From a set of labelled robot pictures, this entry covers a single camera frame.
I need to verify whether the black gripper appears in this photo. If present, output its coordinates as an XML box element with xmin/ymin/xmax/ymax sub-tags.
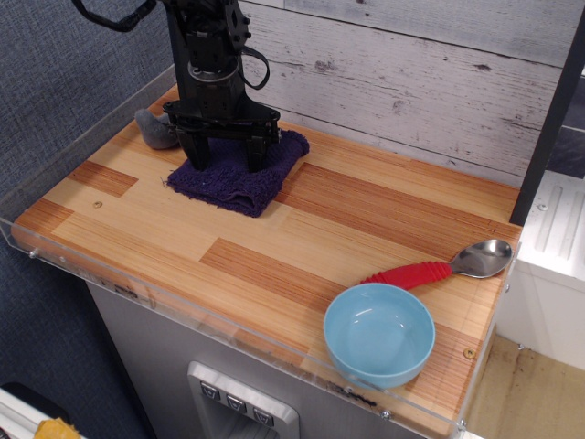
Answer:
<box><xmin>164</xmin><ymin>63</ymin><xmax>281</xmax><ymax>173</ymax></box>

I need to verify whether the purple cloth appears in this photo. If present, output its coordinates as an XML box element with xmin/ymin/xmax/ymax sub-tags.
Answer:
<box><xmin>166</xmin><ymin>130</ymin><xmax>310</xmax><ymax>218</ymax></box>

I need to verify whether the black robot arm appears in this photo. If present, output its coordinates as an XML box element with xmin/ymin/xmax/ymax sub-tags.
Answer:
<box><xmin>164</xmin><ymin>1</ymin><xmax>280</xmax><ymax>172</ymax></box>

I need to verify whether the white ribbed drain board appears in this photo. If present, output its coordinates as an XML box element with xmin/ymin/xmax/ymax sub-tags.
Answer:
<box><xmin>519</xmin><ymin>171</ymin><xmax>584</xmax><ymax>281</ymax></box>

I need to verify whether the grey plush elephant toy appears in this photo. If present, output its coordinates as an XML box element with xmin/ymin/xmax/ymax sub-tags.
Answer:
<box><xmin>134</xmin><ymin>109</ymin><xmax>178</xmax><ymax>150</ymax></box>

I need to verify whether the grey toy fridge cabinet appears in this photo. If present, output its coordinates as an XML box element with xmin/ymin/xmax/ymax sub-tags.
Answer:
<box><xmin>90</xmin><ymin>281</ymin><xmax>464</xmax><ymax>438</ymax></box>

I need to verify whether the light blue plastic bowl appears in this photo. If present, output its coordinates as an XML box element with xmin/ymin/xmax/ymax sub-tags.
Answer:
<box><xmin>323</xmin><ymin>284</ymin><xmax>436</xmax><ymax>389</ymax></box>

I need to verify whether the silver dispenser button panel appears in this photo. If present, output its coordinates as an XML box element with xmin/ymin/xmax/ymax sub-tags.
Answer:
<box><xmin>187</xmin><ymin>361</ymin><xmax>301</xmax><ymax>439</ymax></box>

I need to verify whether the black left vertical post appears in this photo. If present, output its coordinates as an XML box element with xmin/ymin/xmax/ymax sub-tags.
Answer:
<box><xmin>165</xmin><ymin>3</ymin><xmax>190</xmax><ymax>100</ymax></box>

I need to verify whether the black vertical post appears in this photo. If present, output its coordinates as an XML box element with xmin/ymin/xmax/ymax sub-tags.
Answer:
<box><xmin>165</xmin><ymin>3</ymin><xmax>190</xmax><ymax>100</ymax></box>
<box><xmin>509</xmin><ymin>12</ymin><xmax>584</xmax><ymax>226</ymax></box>

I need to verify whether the black cable loop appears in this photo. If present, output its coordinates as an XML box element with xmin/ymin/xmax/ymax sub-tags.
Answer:
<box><xmin>71</xmin><ymin>0</ymin><xmax>159</xmax><ymax>33</ymax></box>

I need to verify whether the clear acrylic guard rail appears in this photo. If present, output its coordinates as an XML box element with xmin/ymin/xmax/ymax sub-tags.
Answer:
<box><xmin>1</xmin><ymin>74</ymin><xmax>520</xmax><ymax>438</ymax></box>

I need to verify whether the red handled metal spoon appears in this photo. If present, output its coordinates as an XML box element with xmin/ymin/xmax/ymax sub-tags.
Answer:
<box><xmin>362</xmin><ymin>239</ymin><xmax>514</xmax><ymax>290</ymax></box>

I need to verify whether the black right vertical post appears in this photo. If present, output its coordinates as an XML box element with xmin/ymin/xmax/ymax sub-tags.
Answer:
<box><xmin>509</xmin><ymin>12</ymin><xmax>584</xmax><ymax>226</ymax></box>

